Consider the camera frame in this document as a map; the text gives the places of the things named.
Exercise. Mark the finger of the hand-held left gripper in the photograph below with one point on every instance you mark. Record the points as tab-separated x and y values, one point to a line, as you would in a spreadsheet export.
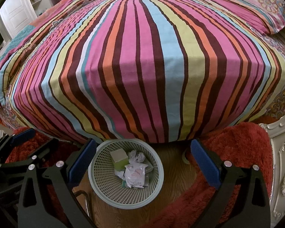
47	148
22	135

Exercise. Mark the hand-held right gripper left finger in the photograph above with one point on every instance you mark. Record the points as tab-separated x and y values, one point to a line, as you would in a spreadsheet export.
83	161

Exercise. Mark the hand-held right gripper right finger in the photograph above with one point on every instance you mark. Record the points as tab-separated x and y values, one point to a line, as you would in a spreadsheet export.
205	163

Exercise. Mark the pale green mesh wastebasket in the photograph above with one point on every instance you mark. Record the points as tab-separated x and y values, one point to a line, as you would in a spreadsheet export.
102	171

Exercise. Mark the large green box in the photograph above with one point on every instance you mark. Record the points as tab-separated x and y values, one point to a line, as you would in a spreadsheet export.
118	159

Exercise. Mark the white wrapper with red print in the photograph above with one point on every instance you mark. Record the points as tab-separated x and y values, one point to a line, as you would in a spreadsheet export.
134	175

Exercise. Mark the grey paper ball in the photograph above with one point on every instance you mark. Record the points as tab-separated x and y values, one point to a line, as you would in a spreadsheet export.
136	156

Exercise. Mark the red shaggy rug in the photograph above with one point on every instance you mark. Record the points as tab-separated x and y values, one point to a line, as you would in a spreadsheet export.
239	152

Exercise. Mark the striped colourful bed cover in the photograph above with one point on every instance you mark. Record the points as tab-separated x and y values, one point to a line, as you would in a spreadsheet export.
144	64

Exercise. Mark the white wardrobe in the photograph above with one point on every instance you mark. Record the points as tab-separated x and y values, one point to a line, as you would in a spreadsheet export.
16	9

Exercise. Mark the floral pink pillow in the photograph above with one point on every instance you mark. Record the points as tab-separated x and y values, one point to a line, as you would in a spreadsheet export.
251	7

